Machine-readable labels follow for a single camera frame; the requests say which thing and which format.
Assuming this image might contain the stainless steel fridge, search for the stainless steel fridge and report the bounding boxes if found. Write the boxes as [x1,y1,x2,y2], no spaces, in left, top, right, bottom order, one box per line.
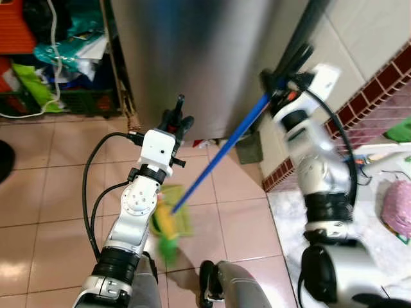
[108,0,319,141]

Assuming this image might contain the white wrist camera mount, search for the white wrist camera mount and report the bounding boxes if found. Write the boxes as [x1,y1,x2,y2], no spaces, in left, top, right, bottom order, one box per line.
[139,128,179,175]
[307,62,342,98]

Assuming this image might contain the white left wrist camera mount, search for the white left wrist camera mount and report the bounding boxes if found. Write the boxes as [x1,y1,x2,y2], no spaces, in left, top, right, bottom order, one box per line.
[139,128,179,175]

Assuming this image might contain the teal plastic bag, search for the teal plastic bag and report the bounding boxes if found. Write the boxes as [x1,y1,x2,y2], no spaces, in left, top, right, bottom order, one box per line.
[34,18,108,66]

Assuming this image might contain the orange plastic crate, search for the orange plastic crate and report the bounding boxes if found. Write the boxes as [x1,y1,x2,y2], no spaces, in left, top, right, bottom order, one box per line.
[0,0,37,56]

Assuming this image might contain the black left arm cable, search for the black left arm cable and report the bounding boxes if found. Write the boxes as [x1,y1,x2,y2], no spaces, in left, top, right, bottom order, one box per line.
[81,131,146,243]

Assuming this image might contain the lime green bag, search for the lime green bag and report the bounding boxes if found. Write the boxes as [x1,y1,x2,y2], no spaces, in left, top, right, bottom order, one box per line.
[12,60,57,114]

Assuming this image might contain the pink dotted cloth bag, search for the pink dotted cloth bag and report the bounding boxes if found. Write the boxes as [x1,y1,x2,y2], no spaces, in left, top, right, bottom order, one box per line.
[381,179,411,239]

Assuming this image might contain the grey right robot leg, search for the grey right robot leg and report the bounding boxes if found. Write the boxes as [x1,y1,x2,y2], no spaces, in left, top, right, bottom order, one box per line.
[198,259,275,308]

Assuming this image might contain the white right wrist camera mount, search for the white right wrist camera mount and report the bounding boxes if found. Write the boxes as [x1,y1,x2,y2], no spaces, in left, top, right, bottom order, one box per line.
[307,62,342,98]

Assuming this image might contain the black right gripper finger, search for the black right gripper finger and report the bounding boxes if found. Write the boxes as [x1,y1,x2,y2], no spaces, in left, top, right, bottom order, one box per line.
[290,43,316,73]

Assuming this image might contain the blue orange small device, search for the blue orange small device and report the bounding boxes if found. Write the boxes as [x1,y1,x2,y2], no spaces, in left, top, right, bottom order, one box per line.
[355,157,374,173]

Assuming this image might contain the white cord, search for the white cord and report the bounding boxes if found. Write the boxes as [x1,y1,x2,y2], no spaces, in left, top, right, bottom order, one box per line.
[0,0,67,120]

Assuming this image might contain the blue-handled green yellow broom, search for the blue-handled green yellow broom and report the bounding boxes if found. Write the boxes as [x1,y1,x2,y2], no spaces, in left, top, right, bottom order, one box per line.
[153,90,274,266]

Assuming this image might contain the dark green plastic crate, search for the dark green plastic crate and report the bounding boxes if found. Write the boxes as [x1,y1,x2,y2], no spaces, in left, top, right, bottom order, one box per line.
[0,89,121,119]

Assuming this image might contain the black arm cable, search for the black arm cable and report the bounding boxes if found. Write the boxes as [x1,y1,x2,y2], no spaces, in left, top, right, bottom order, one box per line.
[81,131,146,243]
[301,83,358,207]

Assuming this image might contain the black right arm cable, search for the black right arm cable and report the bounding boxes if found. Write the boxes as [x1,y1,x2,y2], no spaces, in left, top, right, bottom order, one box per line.
[301,83,358,207]

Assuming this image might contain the grey robot leg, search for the grey robot leg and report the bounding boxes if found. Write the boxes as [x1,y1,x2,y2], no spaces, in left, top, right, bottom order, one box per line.
[131,253,162,308]
[198,259,275,308]

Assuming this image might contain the grey left robot leg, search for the grey left robot leg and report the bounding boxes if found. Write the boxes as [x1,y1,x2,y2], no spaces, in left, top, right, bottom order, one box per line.
[131,253,162,308]

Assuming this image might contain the yellow-green dustpan with red handle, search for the yellow-green dustpan with red handle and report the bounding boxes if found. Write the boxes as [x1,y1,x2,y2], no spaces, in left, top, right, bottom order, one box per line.
[156,95,197,236]

